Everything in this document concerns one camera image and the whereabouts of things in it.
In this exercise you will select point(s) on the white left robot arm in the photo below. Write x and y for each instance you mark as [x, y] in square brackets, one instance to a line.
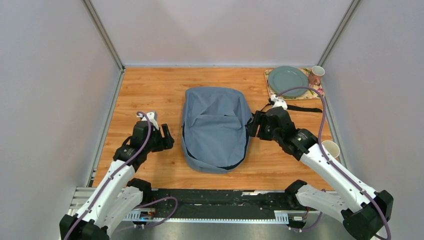
[119, 192]

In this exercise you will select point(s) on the yellow mug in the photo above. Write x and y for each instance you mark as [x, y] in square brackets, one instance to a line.
[332, 148]

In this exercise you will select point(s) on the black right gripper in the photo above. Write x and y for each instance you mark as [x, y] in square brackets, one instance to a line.
[252, 128]

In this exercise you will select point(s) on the floral placemat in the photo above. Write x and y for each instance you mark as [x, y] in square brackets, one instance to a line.
[313, 91]

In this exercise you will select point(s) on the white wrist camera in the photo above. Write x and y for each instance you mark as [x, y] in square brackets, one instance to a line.
[150, 116]
[276, 102]

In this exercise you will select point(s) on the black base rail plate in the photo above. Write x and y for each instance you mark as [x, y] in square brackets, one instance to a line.
[206, 205]

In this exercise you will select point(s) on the pink mug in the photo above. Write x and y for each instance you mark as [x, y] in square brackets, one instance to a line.
[315, 75]

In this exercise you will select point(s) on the teal round plate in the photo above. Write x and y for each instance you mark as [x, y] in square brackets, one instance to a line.
[287, 77]

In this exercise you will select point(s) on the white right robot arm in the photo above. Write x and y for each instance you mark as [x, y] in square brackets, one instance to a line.
[361, 209]

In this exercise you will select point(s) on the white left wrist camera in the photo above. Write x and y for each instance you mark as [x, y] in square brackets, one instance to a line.
[150, 116]

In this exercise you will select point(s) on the blue-grey student backpack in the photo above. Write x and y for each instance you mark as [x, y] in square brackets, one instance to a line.
[214, 128]

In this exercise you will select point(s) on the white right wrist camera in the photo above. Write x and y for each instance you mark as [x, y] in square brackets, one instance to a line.
[276, 102]

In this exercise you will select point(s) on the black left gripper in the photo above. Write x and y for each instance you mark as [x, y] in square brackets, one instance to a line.
[166, 142]

